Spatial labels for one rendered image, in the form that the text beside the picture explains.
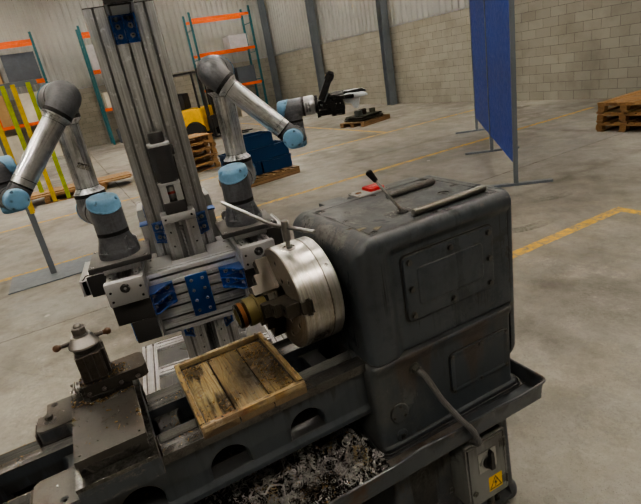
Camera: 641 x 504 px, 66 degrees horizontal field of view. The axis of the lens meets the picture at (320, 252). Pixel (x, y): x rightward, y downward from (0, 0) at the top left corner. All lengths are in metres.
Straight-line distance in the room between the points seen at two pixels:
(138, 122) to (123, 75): 0.18
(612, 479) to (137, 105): 2.37
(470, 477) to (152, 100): 1.80
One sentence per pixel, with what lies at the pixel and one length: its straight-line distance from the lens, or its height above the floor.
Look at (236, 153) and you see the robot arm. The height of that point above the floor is 1.42.
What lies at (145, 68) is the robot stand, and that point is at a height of 1.80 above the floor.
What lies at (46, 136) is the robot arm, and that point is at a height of 1.64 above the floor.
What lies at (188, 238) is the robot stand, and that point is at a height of 1.13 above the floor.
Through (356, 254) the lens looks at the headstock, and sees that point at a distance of 1.31.
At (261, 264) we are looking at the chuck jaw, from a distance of 1.48.
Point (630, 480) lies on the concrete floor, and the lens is 2.45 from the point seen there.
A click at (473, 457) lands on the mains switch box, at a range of 1.87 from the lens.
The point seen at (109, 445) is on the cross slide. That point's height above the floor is 0.97.
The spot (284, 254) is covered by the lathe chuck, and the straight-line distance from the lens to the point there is 1.39.
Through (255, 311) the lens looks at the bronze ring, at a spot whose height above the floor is 1.09.
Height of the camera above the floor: 1.71
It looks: 21 degrees down
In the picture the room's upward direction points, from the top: 10 degrees counter-clockwise
